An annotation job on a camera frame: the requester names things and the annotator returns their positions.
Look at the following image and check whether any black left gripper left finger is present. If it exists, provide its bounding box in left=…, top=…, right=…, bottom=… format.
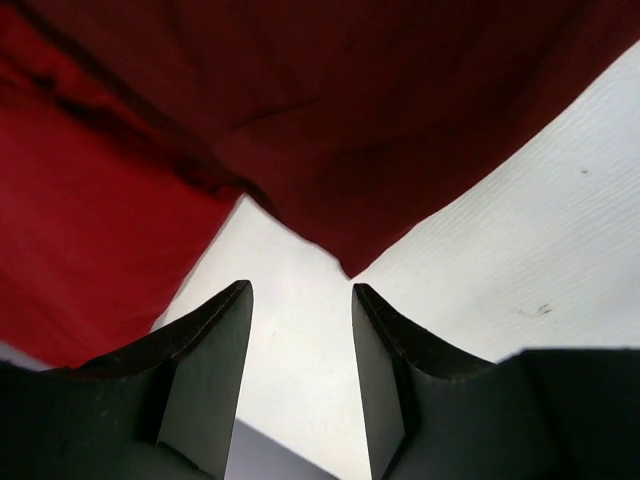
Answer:
left=1, top=280, right=253, bottom=479

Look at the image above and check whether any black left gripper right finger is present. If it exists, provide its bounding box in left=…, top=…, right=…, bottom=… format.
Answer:
left=352, top=284, right=639, bottom=479

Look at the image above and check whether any dark maroon t shirt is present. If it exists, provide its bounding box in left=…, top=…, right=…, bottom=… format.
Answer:
left=15, top=1, right=639, bottom=276

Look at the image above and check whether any folded red t shirt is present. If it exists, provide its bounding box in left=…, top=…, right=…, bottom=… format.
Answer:
left=1, top=5, right=240, bottom=369

